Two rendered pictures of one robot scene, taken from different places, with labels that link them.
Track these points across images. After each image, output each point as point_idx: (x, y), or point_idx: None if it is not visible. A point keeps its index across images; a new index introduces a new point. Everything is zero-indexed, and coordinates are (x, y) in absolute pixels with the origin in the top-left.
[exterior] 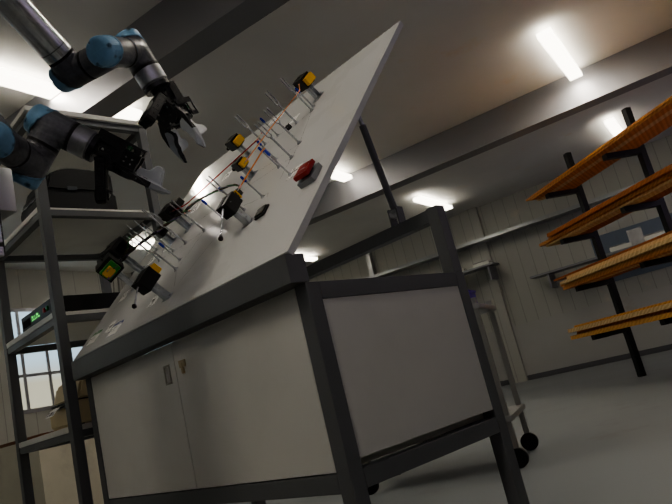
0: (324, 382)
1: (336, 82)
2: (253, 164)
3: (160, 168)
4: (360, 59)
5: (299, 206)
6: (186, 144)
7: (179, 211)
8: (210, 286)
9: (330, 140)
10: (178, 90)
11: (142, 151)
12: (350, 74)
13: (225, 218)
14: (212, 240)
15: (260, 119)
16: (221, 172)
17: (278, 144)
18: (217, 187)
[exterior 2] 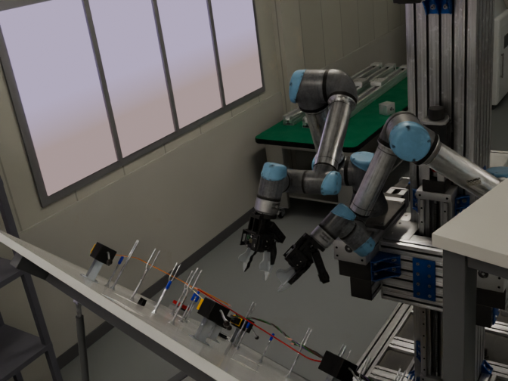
0: None
1: (68, 267)
2: (212, 295)
3: (277, 271)
4: (35, 249)
5: (196, 321)
6: (260, 267)
7: (305, 342)
8: (274, 362)
9: (147, 298)
10: (249, 221)
11: (286, 256)
12: (61, 261)
13: (249, 331)
14: (274, 367)
15: (171, 283)
16: (243, 317)
17: (180, 297)
18: (267, 376)
